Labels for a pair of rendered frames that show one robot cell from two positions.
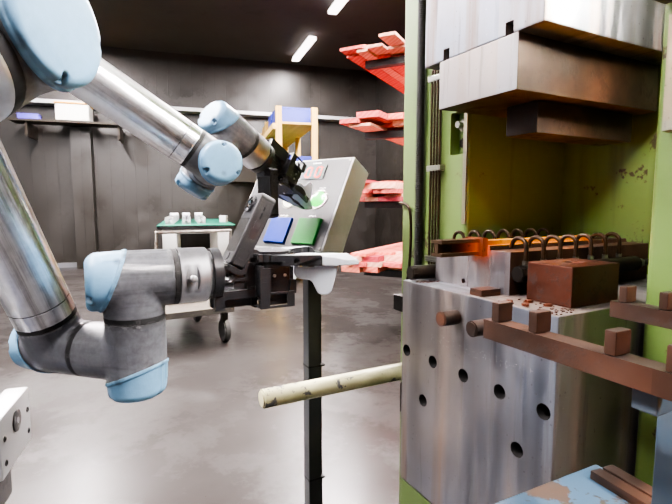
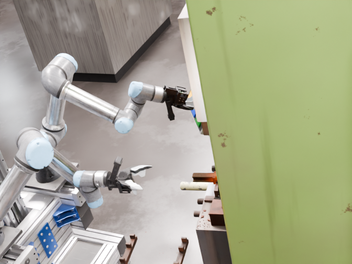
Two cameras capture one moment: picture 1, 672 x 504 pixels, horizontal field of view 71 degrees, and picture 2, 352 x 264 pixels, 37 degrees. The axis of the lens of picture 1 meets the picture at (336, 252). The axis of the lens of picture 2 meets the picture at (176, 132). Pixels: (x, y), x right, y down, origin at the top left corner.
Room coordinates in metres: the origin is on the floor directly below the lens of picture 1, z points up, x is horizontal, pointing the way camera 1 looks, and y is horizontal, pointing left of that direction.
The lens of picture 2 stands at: (-0.32, -1.45, 2.38)
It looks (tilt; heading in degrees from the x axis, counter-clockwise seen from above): 34 degrees down; 49
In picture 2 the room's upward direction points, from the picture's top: 12 degrees counter-clockwise
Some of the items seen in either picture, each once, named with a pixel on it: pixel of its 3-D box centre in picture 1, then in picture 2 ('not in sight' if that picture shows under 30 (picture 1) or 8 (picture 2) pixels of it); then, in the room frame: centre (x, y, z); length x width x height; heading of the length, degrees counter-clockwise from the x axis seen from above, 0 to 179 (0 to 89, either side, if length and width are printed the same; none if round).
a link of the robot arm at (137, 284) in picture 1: (132, 281); (87, 179); (0.61, 0.26, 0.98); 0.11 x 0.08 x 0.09; 118
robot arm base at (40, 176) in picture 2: not in sight; (46, 166); (0.64, 0.68, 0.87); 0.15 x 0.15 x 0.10
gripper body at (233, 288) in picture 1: (251, 276); (119, 180); (0.68, 0.12, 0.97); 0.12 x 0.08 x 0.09; 118
